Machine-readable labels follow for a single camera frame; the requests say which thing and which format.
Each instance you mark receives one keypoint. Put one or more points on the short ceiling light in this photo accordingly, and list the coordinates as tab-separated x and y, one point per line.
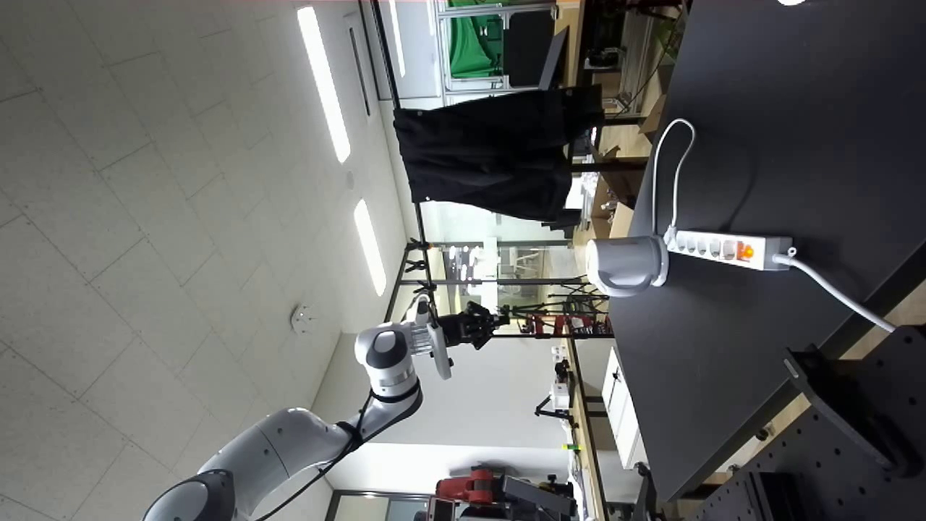
370	247

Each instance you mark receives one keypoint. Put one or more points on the smoke detector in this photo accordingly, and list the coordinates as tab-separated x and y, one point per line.
302	319

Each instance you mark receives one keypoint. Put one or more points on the black hanging cloth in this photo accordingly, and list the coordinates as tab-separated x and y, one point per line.
492	152

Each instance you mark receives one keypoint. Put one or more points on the long ceiling light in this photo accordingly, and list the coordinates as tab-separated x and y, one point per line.
323	83

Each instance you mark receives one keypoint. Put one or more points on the group of black tripods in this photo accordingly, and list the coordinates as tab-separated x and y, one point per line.
564	311

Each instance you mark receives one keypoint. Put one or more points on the white and grey electric kettle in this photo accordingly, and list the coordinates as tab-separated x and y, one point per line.
626	265

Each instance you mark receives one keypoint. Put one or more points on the red machine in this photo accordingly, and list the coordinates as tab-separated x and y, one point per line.
481	488

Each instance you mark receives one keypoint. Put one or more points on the white power strip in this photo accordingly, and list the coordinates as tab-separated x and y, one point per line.
727	250

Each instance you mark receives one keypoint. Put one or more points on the green cloth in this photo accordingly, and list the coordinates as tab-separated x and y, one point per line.
472	43

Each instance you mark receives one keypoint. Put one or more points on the black bracket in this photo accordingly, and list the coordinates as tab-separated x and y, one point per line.
846	405

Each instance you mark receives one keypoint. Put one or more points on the white cabinet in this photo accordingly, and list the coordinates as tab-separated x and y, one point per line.
623	409

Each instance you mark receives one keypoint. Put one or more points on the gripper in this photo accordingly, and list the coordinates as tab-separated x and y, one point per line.
456	329

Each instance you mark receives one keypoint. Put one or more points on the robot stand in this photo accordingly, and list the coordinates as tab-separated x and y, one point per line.
817	463

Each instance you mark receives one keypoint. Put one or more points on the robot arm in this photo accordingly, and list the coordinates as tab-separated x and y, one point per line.
289	441

